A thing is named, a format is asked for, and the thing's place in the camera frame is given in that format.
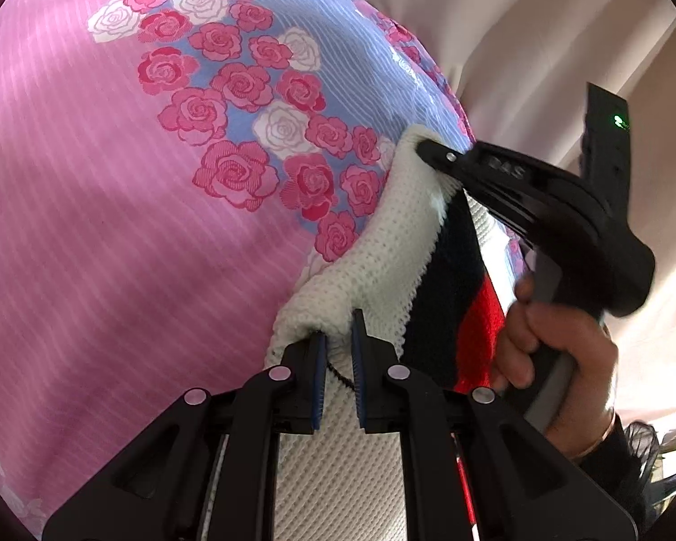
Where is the pink rose print bed sheet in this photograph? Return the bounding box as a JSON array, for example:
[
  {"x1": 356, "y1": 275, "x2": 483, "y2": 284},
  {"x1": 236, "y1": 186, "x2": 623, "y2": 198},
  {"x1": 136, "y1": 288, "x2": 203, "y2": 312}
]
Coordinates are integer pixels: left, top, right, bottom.
[{"x1": 0, "y1": 0, "x2": 527, "y2": 540}]

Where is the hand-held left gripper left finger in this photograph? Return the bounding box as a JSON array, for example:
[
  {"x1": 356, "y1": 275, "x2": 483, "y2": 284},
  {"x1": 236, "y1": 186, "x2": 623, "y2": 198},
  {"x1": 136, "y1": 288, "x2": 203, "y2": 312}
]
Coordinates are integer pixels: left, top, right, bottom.
[{"x1": 42, "y1": 331, "x2": 329, "y2": 541}]

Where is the white navy red knit sweater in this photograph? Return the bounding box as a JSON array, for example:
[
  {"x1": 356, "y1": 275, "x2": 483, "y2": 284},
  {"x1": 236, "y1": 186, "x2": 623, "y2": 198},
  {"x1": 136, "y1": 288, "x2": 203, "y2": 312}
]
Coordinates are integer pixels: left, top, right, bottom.
[{"x1": 264, "y1": 125, "x2": 507, "y2": 541}]

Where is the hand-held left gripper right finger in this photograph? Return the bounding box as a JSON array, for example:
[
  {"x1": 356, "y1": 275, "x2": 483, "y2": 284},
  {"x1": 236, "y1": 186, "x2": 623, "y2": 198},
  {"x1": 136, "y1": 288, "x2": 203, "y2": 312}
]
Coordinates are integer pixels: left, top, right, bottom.
[{"x1": 350, "y1": 309, "x2": 639, "y2": 541}]

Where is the gold bracelet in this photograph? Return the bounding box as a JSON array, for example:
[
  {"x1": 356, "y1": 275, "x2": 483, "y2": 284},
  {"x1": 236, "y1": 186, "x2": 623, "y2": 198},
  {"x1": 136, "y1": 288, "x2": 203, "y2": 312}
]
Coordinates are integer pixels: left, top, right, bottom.
[{"x1": 570, "y1": 409, "x2": 618, "y2": 461}]

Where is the person's right hand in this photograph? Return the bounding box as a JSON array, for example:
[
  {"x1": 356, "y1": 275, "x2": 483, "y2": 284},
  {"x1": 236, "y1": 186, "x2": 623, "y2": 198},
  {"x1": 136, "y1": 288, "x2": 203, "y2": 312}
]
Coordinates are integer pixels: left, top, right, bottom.
[{"x1": 491, "y1": 277, "x2": 621, "y2": 462}]

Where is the person's right forearm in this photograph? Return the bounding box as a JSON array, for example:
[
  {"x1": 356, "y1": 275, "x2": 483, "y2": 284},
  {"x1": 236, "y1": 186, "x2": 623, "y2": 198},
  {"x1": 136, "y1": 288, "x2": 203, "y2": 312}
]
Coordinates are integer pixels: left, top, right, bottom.
[{"x1": 576, "y1": 410, "x2": 662, "y2": 541}]

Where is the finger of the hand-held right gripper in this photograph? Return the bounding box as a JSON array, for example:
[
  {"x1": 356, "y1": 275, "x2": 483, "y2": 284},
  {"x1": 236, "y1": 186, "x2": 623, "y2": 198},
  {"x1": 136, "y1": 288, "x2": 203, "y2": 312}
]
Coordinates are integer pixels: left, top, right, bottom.
[{"x1": 416, "y1": 138, "x2": 482, "y2": 182}]

